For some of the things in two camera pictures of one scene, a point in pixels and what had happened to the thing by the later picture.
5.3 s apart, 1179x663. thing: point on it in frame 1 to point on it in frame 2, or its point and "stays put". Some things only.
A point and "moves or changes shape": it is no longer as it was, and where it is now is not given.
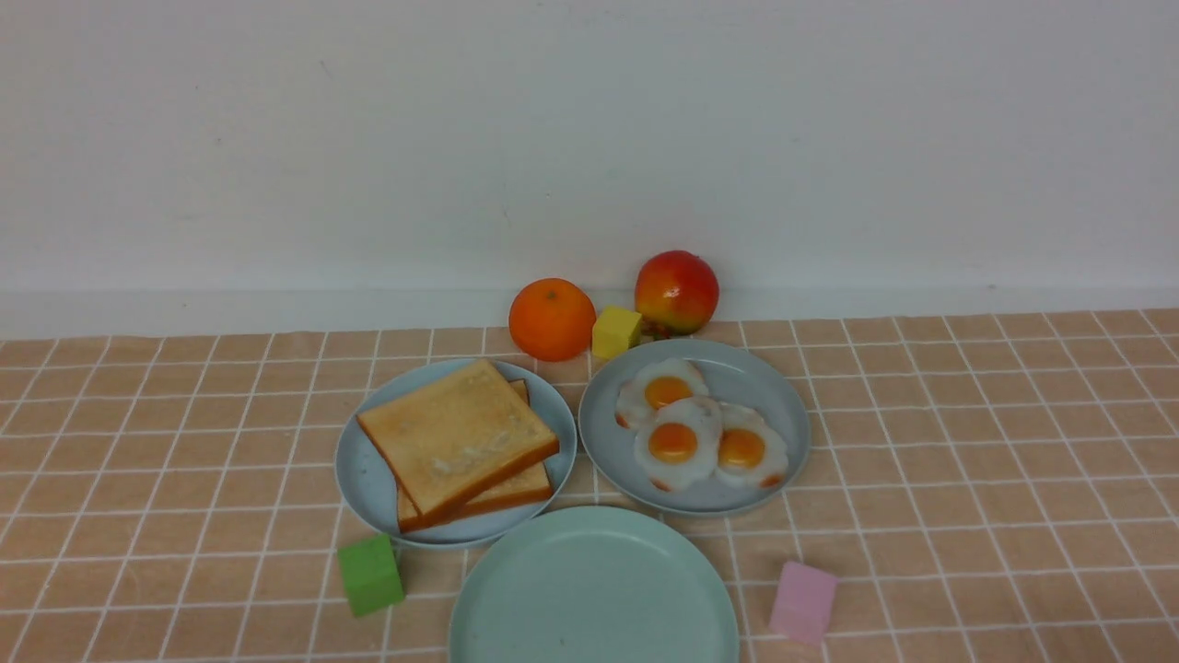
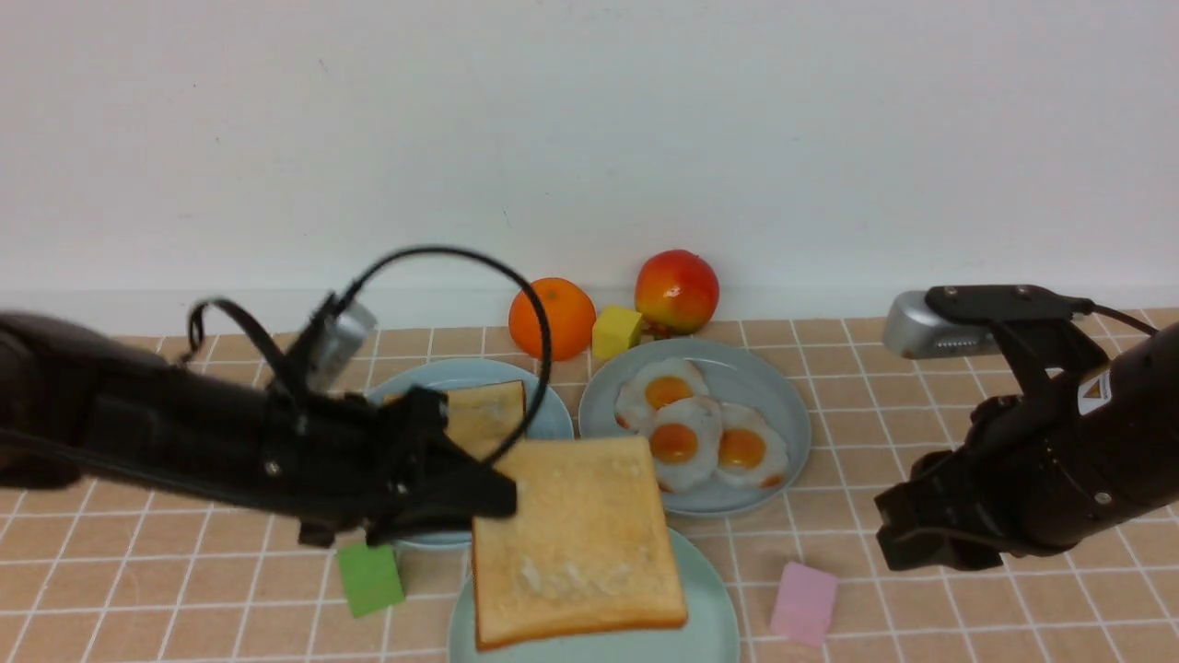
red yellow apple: (676, 294) stays put
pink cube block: (803, 603) stays put
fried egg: (748, 451) stays put
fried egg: (679, 445) stays put
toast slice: (459, 436) to (589, 552)
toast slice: (526, 482) moves or changes shape
